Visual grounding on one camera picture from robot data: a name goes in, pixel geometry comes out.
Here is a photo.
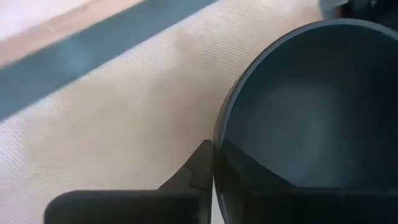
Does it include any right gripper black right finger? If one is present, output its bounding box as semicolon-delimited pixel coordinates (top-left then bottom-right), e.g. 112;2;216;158
221;139;398;224

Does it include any black round bowl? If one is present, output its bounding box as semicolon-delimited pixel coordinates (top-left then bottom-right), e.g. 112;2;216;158
213;18;398;224

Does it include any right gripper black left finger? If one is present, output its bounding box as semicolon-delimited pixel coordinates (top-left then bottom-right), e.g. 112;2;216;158
43;139;214;224

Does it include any beige placemat with grey border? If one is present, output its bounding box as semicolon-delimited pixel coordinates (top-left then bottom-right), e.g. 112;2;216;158
0;0;326;224

